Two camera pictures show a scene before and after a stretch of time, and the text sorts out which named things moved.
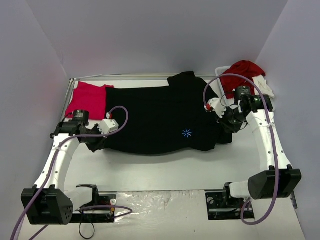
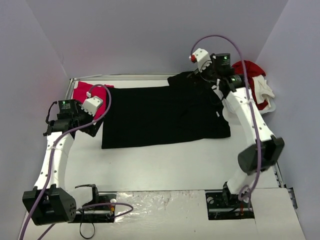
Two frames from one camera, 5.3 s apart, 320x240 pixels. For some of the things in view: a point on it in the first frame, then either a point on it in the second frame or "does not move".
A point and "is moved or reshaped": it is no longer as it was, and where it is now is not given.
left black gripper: [92, 139] → [90, 124]
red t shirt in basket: [246, 69] does not move
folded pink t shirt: [90, 98] does not move
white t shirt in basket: [261, 83] does not move
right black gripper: [227, 122] → [203, 75]
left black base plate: [101, 209] does not move
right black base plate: [221, 206] does not move
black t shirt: [163, 119] is moved or reshaped
